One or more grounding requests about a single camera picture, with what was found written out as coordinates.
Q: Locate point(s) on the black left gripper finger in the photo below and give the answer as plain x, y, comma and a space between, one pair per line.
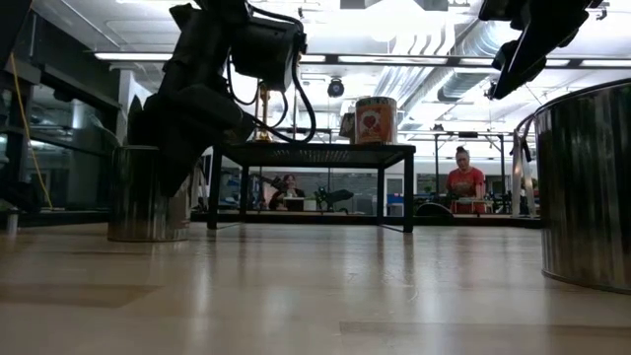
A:
236, 129

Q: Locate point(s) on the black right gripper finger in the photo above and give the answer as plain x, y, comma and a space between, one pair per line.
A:
510, 59
547, 44

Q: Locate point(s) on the silver tin can orange label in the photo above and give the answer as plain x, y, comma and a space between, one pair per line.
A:
375, 123

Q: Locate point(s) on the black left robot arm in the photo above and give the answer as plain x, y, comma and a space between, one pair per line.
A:
266, 54

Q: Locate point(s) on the black background robot arm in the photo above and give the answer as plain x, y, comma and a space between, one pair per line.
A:
335, 196

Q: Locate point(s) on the person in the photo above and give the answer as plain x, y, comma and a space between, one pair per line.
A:
288, 190
464, 182

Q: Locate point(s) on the black perforated metal shelf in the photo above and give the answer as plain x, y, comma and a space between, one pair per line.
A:
315, 154

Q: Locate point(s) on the long ceiling light strip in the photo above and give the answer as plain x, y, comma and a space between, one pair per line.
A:
133, 56

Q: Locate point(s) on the black round ceiling spotlight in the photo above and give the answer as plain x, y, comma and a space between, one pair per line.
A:
335, 88

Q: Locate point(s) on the black domed chair back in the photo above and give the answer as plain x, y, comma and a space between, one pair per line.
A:
434, 211

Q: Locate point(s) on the black background table frame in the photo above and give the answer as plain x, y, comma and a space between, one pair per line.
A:
468, 134

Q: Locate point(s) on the black aluminium table frame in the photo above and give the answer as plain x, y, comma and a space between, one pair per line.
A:
74, 218

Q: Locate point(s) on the small white post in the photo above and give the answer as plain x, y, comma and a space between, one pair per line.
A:
12, 223

